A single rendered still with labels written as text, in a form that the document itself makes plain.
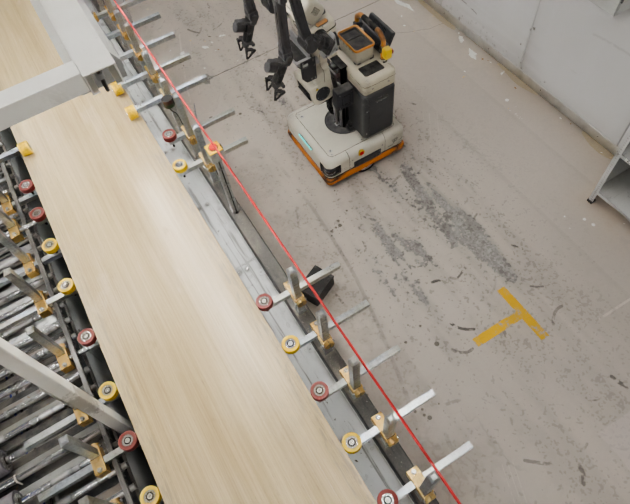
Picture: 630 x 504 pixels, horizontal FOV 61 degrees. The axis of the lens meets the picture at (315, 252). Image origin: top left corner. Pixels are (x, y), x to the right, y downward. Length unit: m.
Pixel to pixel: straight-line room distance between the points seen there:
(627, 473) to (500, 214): 1.72
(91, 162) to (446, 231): 2.29
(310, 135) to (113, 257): 1.74
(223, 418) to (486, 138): 2.93
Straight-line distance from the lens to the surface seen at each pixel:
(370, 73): 3.58
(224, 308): 2.58
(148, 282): 2.76
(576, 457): 3.41
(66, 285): 2.93
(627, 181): 4.21
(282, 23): 2.97
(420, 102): 4.57
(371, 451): 2.59
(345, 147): 3.86
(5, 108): 1.25
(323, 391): 2.36
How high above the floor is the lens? 3.17
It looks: 59 degrees down
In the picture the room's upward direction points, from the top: 9 degrees counter-clockwise
